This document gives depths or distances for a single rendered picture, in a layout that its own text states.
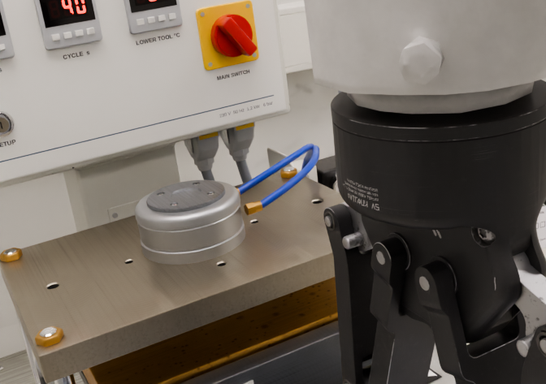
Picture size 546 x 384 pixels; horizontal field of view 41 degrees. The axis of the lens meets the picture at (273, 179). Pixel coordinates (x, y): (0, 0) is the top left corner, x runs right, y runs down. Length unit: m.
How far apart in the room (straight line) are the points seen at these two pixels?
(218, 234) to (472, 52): 0.34
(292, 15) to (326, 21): 0.88
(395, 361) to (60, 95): 0.41
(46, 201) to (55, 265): 0.57
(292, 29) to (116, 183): 0.50
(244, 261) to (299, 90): 0.69
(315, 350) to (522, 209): 0.30
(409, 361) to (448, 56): 0.16
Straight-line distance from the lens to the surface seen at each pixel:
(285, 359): 0.51
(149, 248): 0.54
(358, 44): 0.22
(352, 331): 0.34
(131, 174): 0.70
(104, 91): 0.65
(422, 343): 0.33
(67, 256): 0.58
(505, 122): 0.23
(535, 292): 0.25
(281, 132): 1.19
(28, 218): 1.15
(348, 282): 0.33
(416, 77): 0.20
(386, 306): 0.30
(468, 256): 0.25
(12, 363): 0.84
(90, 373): 0.53
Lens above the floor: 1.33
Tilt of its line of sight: 19 degrees down
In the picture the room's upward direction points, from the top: 8 degrees counter-clockwise
